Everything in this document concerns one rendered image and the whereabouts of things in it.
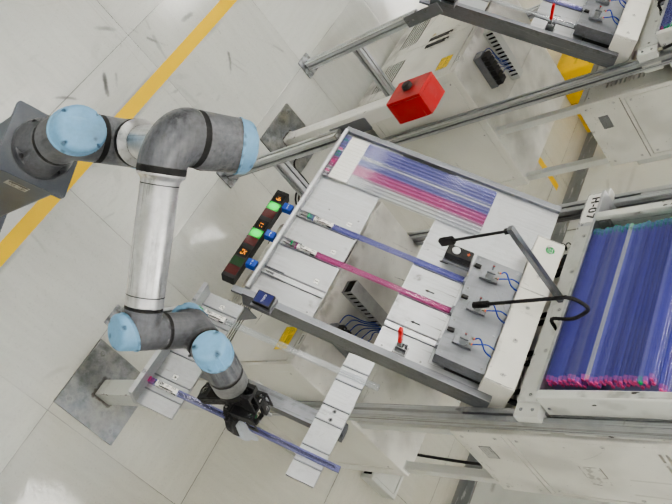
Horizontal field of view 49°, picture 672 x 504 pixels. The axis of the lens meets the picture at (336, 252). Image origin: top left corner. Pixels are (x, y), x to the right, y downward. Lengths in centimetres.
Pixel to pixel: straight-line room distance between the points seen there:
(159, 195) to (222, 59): 170
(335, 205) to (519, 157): 135
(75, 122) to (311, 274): 74
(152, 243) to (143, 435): 133
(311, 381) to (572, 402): 86
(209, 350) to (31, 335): 113
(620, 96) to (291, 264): 149
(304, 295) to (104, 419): 90
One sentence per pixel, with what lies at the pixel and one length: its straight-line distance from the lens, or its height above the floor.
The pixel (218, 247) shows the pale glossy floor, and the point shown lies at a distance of 287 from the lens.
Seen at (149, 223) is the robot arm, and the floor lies 110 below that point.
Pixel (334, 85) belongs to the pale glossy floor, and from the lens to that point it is 347.
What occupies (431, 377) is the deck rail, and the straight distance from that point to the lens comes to 193.
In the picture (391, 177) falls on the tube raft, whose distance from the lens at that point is 227.
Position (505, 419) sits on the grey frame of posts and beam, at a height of 128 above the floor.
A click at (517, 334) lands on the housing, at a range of 196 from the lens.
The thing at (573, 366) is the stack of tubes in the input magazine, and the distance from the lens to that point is 183.
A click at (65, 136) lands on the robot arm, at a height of 77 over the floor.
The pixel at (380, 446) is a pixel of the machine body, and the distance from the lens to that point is 252.
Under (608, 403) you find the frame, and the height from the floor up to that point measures 156.
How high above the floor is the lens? 234
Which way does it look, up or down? 46 degrees down
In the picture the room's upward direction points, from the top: 80 degrees clockwise
